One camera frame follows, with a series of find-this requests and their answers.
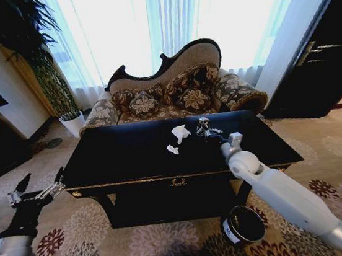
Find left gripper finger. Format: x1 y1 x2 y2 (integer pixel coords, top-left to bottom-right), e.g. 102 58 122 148
5 172 35 207
37 166 69 201

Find black round trash bin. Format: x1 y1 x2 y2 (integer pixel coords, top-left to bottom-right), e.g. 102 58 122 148
219 202 268 247

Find crumpled silver foil wrapper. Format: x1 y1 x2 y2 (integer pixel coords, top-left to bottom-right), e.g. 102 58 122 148
195 114 211 130

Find large crumpled white tissue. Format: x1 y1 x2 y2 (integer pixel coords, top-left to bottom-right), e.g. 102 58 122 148
170 124 193 146

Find floral square cushion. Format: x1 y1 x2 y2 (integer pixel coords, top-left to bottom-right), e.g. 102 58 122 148
173 84 214 118
127 88 163 120

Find small crumpled white tissue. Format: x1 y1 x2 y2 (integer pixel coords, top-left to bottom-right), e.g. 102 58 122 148
165 143 181 157

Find dark slippers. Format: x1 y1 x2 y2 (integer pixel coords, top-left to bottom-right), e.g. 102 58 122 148
28 136 64 156

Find dark brown fringed cushion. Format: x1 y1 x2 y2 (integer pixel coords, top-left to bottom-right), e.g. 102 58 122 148
110 83 166 118
160 62 224 106

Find black coffee table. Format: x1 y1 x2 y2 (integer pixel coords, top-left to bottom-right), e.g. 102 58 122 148
57 102 310 235

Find white plant pot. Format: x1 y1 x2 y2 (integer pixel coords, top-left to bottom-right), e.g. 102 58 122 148
58 109 88 139

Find floral chaise sofa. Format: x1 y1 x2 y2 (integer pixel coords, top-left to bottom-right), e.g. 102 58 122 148
70 32 271 138

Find gold drape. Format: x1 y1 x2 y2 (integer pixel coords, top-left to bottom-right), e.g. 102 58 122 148
0 27 61 125

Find sheer white curtain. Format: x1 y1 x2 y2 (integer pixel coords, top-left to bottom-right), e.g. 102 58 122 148
35 0 322 115

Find dark wooden door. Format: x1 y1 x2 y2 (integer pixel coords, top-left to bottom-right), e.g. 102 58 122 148
248 0 342 125

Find pale blue drape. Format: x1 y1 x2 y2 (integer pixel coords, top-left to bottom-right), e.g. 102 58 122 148
244 0 342 93

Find green potted plant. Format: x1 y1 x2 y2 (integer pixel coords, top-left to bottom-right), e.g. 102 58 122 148
0 0 81 128

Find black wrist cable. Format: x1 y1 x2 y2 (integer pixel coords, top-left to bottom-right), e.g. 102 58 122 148
0 224 38 242

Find metal door handle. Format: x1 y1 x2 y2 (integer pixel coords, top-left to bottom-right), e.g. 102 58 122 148
295 37 342 66

